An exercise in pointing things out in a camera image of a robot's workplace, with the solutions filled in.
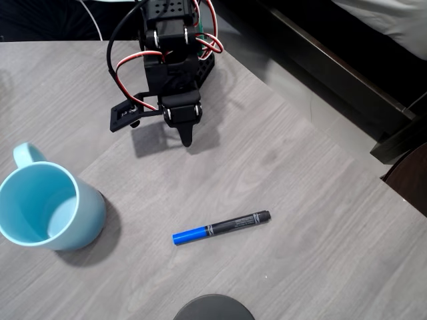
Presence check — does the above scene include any red white servo wire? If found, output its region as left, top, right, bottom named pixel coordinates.
left=195, top=0, right=224, bottom=60
left=115, top=49, right=174, bottom=111

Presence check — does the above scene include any thin white cable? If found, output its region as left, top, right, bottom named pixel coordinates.
left=79, top=0, right=103, bottom=41

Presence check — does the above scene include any green circuit board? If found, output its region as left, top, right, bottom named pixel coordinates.
left=198, top=19, right=207, bottom=58

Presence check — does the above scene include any blue marker with grey barrel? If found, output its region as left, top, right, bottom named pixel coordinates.
left=171, top=209, right=272, bottom=247

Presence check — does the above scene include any dark brown round furniture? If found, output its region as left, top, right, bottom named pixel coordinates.
left=382, top=142, right=427, bottom=217

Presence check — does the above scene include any white bedding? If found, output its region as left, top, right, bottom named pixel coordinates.
left=333, top=0, right=427, bottom=61

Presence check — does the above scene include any black gripper camera mount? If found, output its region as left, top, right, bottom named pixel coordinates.
left=109, top=90, right=161, bottom=133

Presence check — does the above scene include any dark wooden bed frame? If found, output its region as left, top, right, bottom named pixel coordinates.
left=213, top=0, right=427, bottom=165

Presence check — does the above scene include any black cable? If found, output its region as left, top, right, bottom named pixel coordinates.
left=106, top=0, right=149, bottom=107

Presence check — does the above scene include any black round camera stand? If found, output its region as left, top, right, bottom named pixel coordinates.
left=172, top=293, right=256, bottom=320

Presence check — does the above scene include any light blue mug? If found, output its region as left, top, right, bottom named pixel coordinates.
left=0, top=142, right=107, bottom=251

